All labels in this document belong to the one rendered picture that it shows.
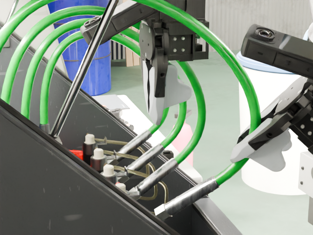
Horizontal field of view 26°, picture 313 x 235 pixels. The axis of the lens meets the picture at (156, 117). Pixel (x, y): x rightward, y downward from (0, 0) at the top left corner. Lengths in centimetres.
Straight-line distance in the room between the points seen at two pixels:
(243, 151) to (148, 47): 20
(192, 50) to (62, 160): 39
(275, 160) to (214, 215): 49
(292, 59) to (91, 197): 31
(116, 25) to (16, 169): 37
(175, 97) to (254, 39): 20
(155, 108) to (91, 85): 485
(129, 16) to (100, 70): 491
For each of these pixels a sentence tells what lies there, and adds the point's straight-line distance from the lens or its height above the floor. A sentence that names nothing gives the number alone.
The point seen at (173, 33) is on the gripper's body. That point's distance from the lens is 92.
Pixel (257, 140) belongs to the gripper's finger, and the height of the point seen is 125.
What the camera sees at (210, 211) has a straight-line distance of 135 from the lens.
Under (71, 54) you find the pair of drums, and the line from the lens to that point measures 571.
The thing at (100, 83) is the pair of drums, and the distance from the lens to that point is 585.
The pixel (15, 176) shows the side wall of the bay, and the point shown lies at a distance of 60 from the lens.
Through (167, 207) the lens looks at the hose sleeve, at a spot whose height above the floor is 114.
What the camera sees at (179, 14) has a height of 139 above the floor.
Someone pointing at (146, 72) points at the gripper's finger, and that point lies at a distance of 97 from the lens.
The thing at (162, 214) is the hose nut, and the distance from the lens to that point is 92.
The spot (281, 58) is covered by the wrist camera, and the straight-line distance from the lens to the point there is 80.
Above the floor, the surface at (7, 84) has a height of 127.
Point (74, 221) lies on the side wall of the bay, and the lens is 62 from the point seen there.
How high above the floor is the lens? 151
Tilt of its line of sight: 17 degrees down
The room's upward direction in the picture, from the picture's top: straight up
